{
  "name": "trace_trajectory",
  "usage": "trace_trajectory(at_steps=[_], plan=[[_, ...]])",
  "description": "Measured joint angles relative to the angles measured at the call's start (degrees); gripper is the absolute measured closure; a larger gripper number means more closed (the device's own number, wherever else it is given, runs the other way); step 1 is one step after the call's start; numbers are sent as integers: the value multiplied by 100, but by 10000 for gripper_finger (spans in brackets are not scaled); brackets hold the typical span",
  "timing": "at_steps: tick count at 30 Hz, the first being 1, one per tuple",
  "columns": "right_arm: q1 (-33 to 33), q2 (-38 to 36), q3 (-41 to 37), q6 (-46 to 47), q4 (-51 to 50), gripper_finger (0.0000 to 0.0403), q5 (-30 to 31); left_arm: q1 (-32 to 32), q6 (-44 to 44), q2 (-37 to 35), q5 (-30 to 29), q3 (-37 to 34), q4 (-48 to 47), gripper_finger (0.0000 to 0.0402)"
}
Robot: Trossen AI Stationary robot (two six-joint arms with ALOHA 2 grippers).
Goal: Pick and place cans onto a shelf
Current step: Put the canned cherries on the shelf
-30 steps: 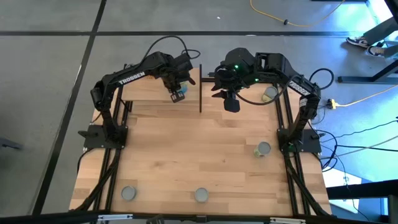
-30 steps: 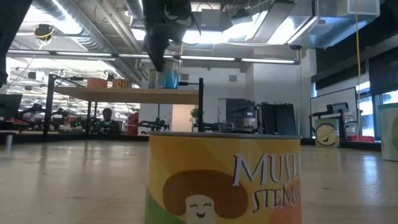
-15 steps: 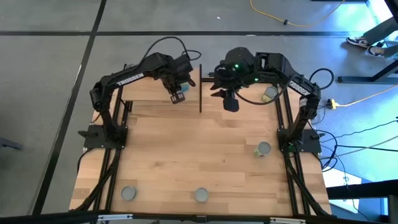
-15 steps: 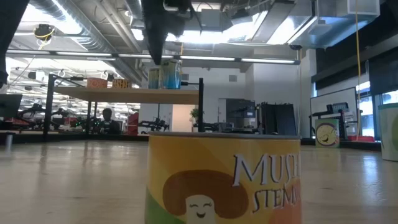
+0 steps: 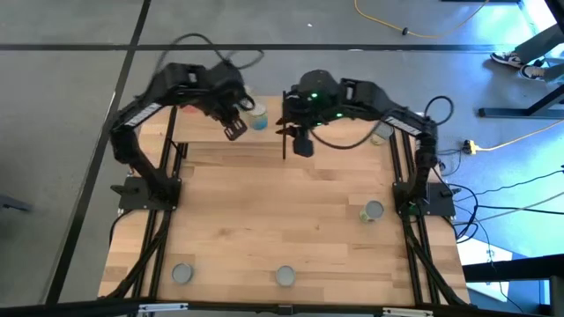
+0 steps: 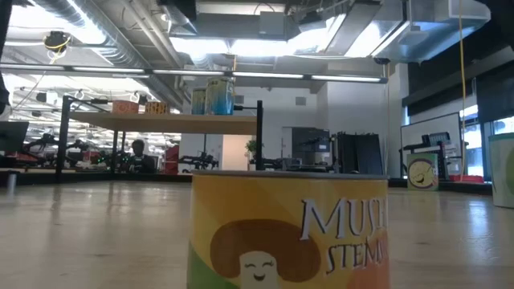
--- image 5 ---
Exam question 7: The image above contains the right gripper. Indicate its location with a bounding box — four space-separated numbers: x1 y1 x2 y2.
275 89 322 159

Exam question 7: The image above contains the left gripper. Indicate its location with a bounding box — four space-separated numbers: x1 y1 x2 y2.
210 80 249 143

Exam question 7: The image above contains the white can green red print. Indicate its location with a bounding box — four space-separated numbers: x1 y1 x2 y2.
359 200 385 225

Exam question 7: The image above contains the black desk leg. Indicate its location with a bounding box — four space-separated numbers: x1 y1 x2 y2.
479 83 564 119

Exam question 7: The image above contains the person's shoe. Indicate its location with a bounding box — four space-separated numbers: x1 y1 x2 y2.
490 51 525 70
518 64 547 83

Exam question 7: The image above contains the grey floor object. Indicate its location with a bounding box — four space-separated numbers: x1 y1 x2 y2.
0 195 33 213

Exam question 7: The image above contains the black floor beam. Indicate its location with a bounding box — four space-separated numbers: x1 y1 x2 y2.
462 254 564 283

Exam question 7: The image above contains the person's leg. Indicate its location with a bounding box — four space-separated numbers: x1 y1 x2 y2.
515 24 564 85

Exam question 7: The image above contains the wooden shelf black frame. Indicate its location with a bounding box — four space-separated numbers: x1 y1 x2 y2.
169 90 287 160

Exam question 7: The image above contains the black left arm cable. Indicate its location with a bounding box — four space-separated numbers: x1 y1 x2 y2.
153 33 266 114

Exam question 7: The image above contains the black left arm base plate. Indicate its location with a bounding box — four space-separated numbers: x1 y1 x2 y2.
111 175 182 211

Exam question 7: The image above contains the yellow floor cable with knot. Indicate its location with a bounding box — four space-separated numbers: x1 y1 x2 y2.
353 0 490 39

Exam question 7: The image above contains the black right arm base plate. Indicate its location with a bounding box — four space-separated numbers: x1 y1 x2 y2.
393 181 457 217

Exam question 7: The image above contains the silver aluminium bracket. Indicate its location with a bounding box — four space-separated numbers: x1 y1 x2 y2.
137 302 189 314
381 306 434 317

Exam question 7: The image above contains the yellow extension cable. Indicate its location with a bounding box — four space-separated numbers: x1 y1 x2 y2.
477 118 564 152

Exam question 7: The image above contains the black floor cable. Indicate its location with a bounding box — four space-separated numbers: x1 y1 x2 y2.
477 203 564 217
457 166 564 197

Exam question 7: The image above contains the grey floor cable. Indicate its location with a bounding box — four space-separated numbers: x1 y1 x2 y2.
453 191 564 226

